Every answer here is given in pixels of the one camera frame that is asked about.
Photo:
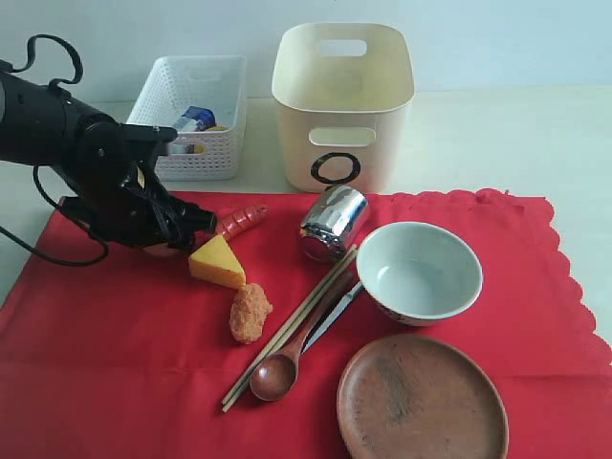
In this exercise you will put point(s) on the white ceramic bowl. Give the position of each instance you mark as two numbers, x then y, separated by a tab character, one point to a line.
418	273

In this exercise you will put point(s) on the brown wooden plate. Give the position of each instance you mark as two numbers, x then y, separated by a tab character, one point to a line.
413	396

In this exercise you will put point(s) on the white perforated plastic basket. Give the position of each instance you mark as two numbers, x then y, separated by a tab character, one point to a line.
202	97

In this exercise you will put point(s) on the red sausage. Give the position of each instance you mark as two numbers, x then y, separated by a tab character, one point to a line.
241	220

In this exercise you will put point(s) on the shiny steel cup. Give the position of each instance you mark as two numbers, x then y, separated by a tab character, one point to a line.
332	223

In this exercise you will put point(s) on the orange fried nugget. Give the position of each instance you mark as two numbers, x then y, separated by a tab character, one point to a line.
248	312

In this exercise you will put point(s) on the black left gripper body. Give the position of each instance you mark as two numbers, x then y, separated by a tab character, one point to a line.
111	170

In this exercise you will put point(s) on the red tablecloth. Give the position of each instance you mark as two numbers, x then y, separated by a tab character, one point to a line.
131	357

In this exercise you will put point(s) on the blue milk carton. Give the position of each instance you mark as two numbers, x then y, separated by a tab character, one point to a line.
194	119

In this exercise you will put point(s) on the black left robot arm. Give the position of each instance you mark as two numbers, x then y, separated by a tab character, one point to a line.
39	125

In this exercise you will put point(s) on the brown egg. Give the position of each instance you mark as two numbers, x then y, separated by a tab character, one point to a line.
162	250

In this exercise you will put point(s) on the wooden chopstick right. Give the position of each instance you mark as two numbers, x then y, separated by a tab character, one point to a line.
291	330

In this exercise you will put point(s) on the steel knife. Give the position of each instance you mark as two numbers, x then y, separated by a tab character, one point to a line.
335	313

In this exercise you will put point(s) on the brown wooden spoon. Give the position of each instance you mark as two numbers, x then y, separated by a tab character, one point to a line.
275	376

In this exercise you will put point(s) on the cream plastic bin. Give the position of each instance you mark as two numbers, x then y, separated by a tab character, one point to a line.
341	92

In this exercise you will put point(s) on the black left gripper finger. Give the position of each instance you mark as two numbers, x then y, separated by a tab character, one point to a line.
198	219
185	243

